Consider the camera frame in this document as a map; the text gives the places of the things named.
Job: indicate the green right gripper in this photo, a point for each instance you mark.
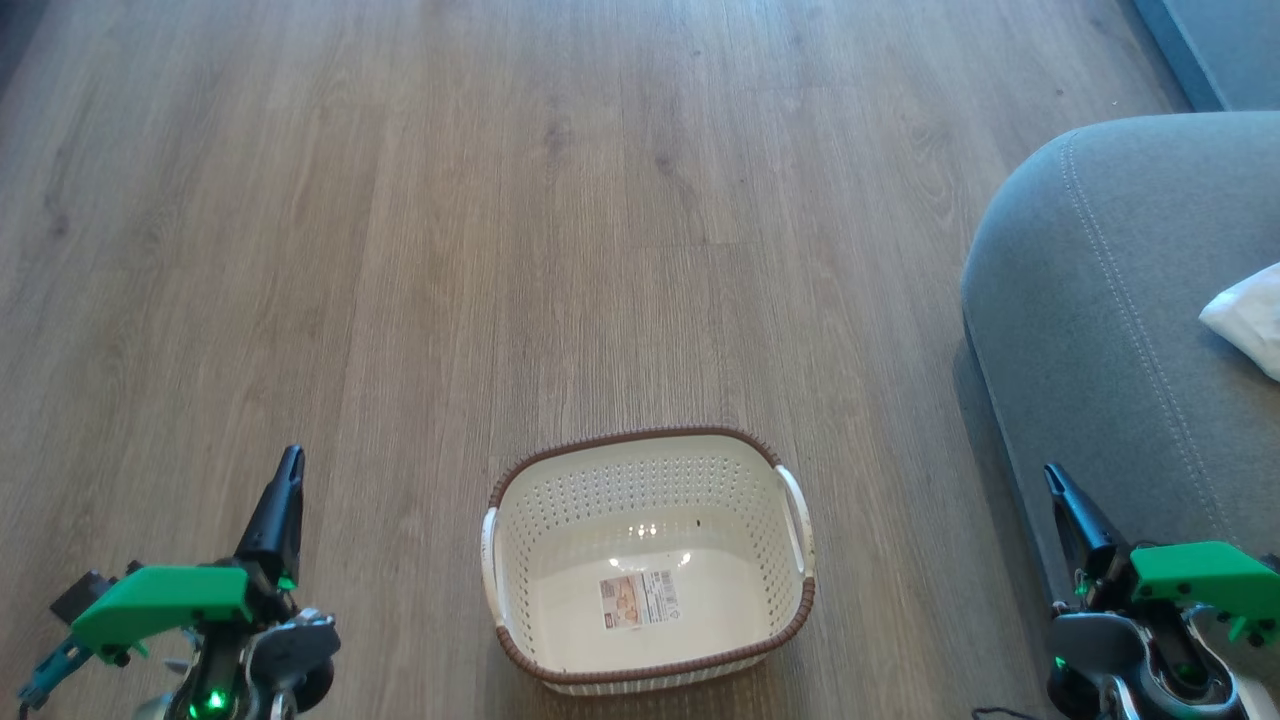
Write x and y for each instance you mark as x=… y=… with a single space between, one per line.
x=1210 y=580

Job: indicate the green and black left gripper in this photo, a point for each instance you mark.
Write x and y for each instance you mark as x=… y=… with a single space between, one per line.
x=160 y=600

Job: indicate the white cloth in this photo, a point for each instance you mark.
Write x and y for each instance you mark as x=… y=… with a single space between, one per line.
x=1250 y=315

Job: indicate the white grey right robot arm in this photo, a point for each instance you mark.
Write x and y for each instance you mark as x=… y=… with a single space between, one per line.
x=1120 y=660

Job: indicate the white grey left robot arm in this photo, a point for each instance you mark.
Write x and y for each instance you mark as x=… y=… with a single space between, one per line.
x=270 y=660

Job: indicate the grey and yellow sofa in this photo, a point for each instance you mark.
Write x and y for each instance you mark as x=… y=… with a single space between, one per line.
x=1100 y=330

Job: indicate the paper label sticker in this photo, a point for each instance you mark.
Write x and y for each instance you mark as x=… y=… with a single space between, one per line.
x=640 y=600

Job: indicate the cream perforated laundry basket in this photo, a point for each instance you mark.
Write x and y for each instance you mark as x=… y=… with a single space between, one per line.
x=650 y=480

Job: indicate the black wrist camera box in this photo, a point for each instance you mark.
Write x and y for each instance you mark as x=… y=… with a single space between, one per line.
x=85 y=595

